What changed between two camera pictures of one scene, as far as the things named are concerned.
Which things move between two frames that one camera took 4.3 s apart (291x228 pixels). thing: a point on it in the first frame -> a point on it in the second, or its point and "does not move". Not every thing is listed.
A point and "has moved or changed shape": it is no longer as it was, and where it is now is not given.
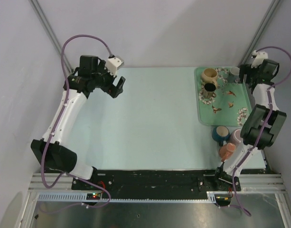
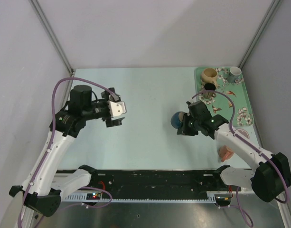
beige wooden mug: [210, 75] does not move
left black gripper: [112, 90] -> [110, 121]
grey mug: [234, 74] does not move
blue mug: [220, 133] has moved or changed shape
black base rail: [154, 181] does not move
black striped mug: [209, 90] does not move
